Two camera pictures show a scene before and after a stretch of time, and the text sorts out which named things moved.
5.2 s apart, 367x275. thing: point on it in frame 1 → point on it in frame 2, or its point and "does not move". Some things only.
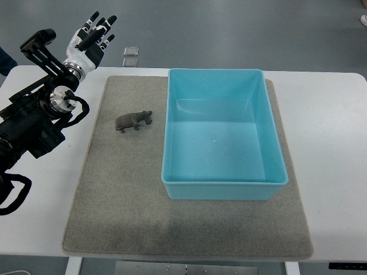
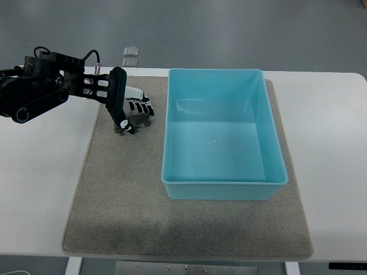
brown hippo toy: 132,120 does not move
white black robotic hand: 86,44 → 118,92
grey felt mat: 120,206 does not move
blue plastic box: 222,140 does not move
